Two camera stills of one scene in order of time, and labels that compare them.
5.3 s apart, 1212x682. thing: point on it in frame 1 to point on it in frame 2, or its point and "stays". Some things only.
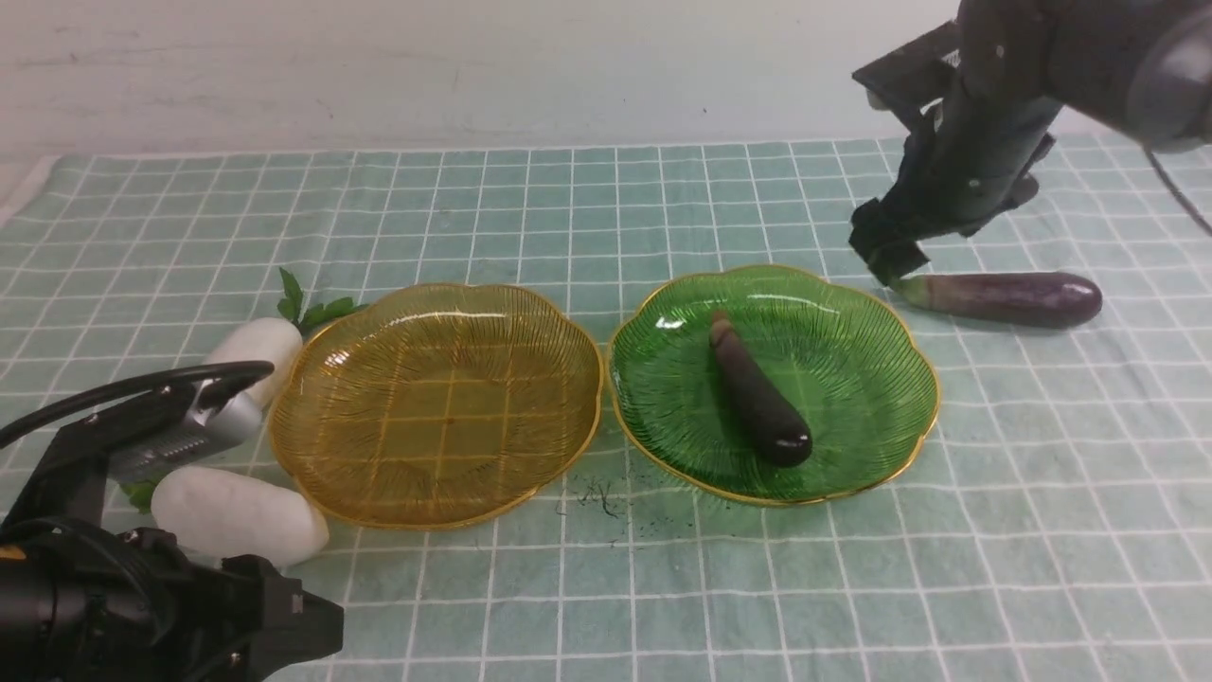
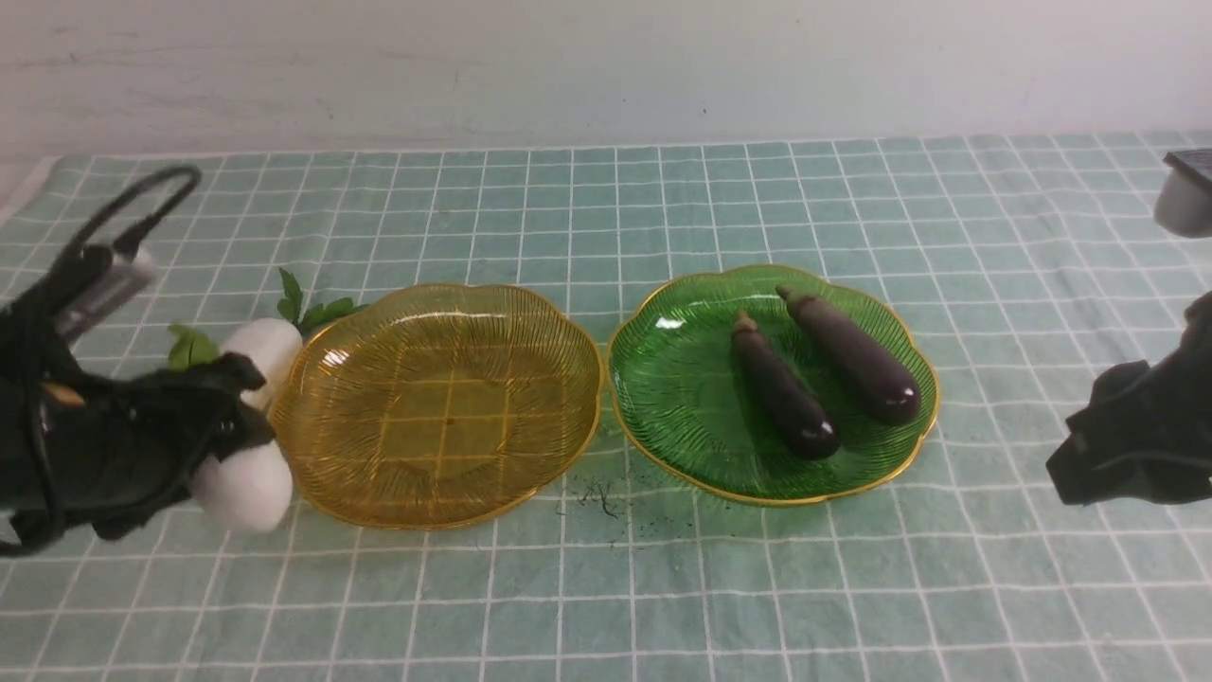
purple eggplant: x=1036 y=299 to x=884 y=389
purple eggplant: x=777 y=431 to x=781 y=394
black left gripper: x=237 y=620 to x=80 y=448
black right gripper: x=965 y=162 to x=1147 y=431
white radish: x=236 y=514 to x=249 y=487
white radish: x=276 y=341 stays
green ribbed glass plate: x=840 y=360 stays
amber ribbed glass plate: x=434 y=405 stays
